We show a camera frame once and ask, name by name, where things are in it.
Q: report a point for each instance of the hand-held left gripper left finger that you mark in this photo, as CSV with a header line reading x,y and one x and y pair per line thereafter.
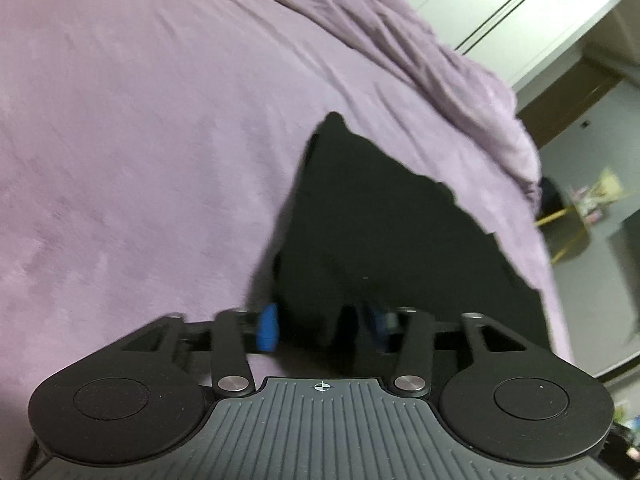
x,y
268,327

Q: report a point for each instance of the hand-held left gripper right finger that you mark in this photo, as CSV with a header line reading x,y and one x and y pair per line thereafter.
x,y
381,327

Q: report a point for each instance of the black long-sleeved shirt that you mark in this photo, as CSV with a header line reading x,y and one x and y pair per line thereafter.
x,y
390,240

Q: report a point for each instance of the round stool with yellow legs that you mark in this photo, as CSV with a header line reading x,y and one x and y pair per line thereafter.
x,y
562,232

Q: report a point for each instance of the purple fleece blanket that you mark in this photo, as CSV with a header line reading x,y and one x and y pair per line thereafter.
x,y
150,160

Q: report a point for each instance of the colourful paper items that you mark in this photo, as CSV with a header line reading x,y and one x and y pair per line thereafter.
x,y
597,195

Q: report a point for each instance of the brown wooden cabinet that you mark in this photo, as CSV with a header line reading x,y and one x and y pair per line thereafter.
x,y
565,105

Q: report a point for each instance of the white wardrobe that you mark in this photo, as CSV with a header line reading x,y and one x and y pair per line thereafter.
x,y
480,10

